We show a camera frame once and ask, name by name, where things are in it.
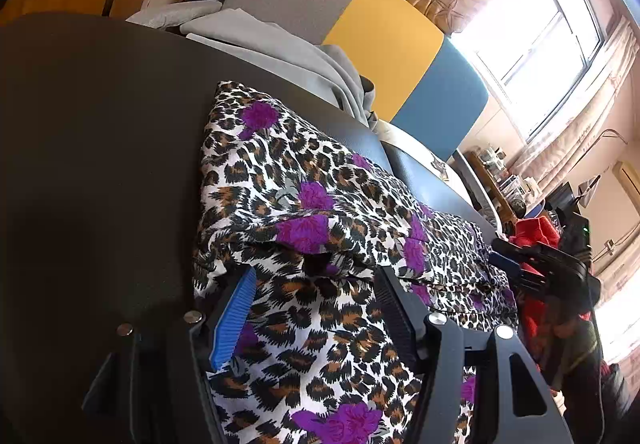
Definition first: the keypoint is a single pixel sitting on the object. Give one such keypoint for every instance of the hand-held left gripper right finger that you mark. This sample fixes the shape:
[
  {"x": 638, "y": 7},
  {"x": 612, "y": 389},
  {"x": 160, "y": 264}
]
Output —
[{"x": 395, "y": 314}]

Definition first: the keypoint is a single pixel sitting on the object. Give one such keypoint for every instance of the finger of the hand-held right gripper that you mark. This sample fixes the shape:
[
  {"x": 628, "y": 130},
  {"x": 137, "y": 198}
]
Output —
[
  {"x": 504, "y": 260},
  {"x": 512, "y": 245}
]

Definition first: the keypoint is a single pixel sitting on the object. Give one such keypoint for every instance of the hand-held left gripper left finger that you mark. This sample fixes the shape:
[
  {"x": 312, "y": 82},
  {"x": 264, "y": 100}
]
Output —
[{"x": 232, "y": 319}]

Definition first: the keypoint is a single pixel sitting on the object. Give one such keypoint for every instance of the leopard print floral shirt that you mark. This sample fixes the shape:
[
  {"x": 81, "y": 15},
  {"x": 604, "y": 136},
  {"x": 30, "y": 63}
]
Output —
[{"x": 300, "y": 204}]

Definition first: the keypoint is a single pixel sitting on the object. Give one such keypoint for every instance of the red cloth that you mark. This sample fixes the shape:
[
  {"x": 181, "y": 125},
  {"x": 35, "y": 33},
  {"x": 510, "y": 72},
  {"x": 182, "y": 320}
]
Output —
[{"x": 537, "y": 231}]

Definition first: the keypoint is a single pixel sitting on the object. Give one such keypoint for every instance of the cluttered wooden shelf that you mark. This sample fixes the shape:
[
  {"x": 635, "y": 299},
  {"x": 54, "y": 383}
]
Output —
[{"x": 492, "y": 179}]

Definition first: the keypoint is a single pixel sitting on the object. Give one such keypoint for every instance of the window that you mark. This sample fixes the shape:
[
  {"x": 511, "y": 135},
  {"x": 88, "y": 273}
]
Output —
[{"x": 540, "y": 49}]

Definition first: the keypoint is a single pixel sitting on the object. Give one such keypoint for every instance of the black leather couch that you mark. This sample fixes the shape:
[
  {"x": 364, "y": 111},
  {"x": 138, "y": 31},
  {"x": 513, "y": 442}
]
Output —
[{"x": 100, "y": 149}]

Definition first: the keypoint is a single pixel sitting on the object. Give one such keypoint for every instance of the grey yellow blue cushion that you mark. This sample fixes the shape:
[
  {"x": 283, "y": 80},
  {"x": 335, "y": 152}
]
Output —
[{"x": 390, "y": 39}]

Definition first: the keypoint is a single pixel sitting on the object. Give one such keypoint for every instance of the grey cloth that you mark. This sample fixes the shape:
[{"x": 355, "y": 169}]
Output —
[{"x": 280, "y": 54}]

